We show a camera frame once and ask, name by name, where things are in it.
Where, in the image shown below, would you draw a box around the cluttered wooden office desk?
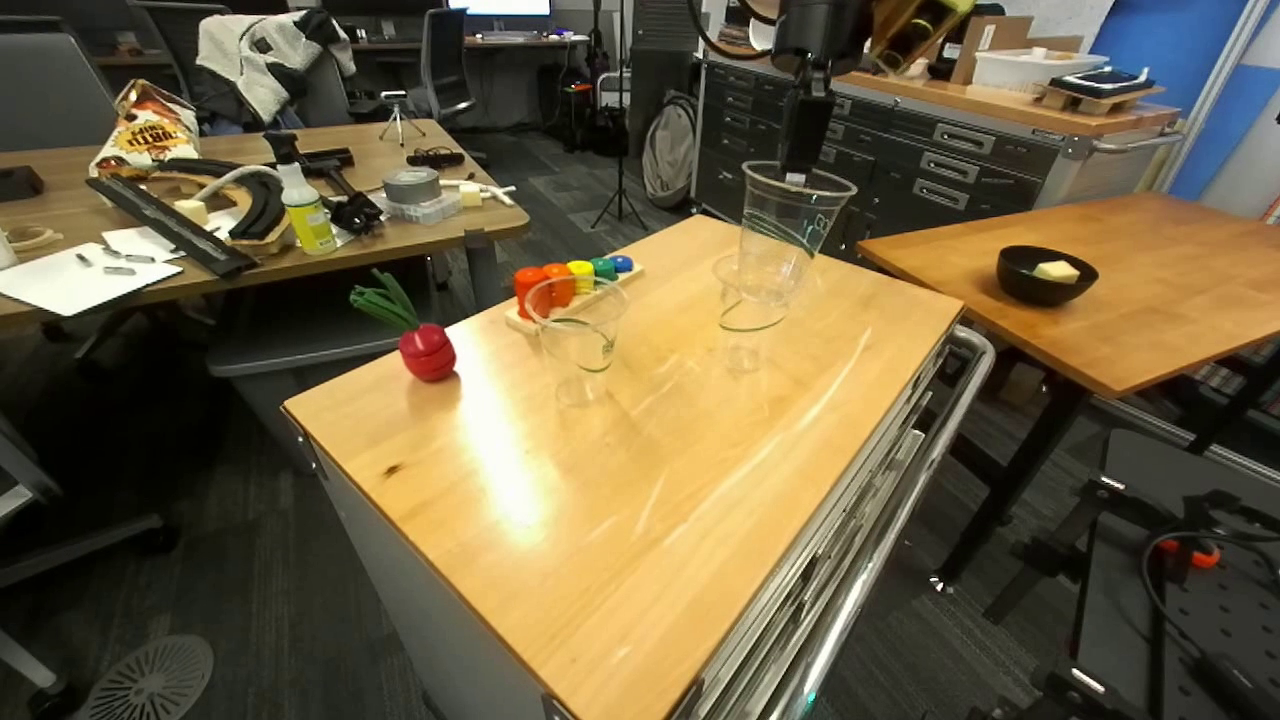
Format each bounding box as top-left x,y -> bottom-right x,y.
0,117 -> 535,354

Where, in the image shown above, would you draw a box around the grey tape roll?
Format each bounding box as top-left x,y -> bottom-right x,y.
380,159 -> 452,224

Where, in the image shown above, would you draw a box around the square wooden table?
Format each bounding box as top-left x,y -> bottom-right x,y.
852,187 -> 1280,602

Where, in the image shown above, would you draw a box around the wooden block with phone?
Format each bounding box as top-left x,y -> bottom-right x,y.
1032,65 -> 1163,119

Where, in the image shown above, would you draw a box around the white container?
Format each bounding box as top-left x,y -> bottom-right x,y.
967,43 -> 1118,99

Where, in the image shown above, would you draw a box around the white cloth on chair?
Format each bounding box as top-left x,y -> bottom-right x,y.
191,8 -> 366,130

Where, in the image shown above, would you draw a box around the blue partition panel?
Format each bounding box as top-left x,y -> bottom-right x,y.
1087,0 -> 1280,209

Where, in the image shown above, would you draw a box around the orange clamp handle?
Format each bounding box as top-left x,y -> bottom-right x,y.
1147,527 -> 1224,582

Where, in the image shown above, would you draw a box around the small flat black tool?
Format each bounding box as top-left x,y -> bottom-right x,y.
405,143 -> 472,173

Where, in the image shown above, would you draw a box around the dark mesh office chair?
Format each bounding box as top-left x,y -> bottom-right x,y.
415,5 -> 485,130

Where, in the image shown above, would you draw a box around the black drawer tool cabinet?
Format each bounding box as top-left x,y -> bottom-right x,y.
694,52 -> 1187,266

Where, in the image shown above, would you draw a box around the red cylinder block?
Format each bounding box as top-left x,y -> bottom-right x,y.
514,266 -> 556,324

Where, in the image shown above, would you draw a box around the steel tool cabinet cart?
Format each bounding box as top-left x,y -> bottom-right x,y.
279,324 -> 1001,720

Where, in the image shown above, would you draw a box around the black handheld tool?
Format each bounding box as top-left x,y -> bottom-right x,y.
326,187 -> 387,242

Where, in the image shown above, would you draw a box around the white paper sheet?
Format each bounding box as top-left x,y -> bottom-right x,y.
0,224 -> 189,324

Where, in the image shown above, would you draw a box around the chrome cart handle bar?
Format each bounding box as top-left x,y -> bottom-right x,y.
780,324 -> 1001,720

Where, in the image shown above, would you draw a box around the spray bottle yellow liquid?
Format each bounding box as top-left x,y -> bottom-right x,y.
264,130 -> 344,260

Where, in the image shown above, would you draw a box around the orange cylinder block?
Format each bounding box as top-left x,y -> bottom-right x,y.
540,260 -> 580,312

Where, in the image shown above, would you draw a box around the white standing fan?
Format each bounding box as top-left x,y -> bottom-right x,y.
637,87 -> 704,214

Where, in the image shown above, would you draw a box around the grey office chair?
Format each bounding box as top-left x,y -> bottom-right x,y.
0,23 -> 123,157

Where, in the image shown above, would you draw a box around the round floor fan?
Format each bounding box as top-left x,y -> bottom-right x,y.
70,634 -> 220,720

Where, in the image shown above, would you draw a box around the red toy radish green leaves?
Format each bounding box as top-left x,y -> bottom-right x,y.
347,268 -> 465,388

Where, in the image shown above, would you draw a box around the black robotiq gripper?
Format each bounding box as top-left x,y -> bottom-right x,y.
774,0 -> 879,179

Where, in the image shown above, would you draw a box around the black tripod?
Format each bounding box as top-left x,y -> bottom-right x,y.
587,0 -> 661,237

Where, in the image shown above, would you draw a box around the black curved hose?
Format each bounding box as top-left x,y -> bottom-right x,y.
167,159 -> 294,252

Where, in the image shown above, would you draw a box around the long black bar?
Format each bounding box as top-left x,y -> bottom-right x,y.
86,173 -> 259,284

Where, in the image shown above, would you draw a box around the black bowl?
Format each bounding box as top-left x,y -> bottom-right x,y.
992,242 -> 1104,312

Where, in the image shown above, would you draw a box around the snack bag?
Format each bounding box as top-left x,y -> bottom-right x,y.
88,77 -> 205,179

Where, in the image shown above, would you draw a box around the black perforated breadboard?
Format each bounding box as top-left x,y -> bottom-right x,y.
1062,424 -> 1280,720

